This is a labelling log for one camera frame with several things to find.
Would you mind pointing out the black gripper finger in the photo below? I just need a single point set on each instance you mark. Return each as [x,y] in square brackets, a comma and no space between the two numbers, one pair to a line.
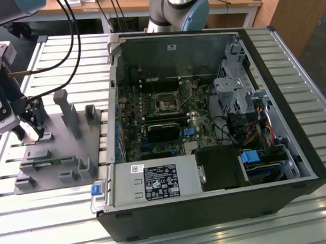
[20,132]
[41,118]

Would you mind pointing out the silver square CPU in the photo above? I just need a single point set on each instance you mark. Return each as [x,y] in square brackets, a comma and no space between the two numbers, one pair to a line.
[30,133]

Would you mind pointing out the CPU socket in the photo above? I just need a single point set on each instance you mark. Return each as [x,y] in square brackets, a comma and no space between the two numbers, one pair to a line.
[166,103]

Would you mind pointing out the grey parts rack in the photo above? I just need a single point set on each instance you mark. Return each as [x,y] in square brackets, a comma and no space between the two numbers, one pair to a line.
[62,147]

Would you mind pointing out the green RAM stick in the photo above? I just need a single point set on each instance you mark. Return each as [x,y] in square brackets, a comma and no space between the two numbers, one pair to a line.
[57,161]

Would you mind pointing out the blue case latch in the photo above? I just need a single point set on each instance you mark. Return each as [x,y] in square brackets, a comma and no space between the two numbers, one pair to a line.
[97,189]

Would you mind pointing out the silver power supply unit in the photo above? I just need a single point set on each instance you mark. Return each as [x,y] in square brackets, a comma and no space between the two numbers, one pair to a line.
[127,182]

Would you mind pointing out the black graphics card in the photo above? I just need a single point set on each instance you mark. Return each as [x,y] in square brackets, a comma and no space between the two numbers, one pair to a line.
[163,132]

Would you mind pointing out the blue board connector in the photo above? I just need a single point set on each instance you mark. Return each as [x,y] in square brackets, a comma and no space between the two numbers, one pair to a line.
[188,132]

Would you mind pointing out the metal locking lever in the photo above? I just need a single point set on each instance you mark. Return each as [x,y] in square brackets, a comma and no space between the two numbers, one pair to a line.
[188,99]

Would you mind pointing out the silver chipset heatsink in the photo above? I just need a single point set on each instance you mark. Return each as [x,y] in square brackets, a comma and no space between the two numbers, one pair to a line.
[191,147]

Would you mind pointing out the green motherboard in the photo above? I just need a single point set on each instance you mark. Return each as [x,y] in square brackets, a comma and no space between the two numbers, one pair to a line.
[200,118]

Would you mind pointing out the black open PC case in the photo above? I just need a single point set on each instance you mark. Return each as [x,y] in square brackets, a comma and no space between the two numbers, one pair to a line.
[182,220]

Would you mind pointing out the black plastic shroud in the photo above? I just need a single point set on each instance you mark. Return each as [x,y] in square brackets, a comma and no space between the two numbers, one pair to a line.
[221,168]

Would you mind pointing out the silver metal drive cage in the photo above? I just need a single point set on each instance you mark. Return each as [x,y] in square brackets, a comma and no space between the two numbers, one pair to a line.
[226,85]

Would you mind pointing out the blue disk carrier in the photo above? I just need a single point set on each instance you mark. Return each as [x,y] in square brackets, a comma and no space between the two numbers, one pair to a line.
[250,157]

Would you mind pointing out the wooden desk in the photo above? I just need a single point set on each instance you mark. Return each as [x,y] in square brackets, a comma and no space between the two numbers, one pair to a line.
[233,3]

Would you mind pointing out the wooden cabinet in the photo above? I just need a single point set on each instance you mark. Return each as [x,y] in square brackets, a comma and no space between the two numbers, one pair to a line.
[296,15]

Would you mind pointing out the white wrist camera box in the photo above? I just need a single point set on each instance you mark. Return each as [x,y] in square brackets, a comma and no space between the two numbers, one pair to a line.
[2,119]

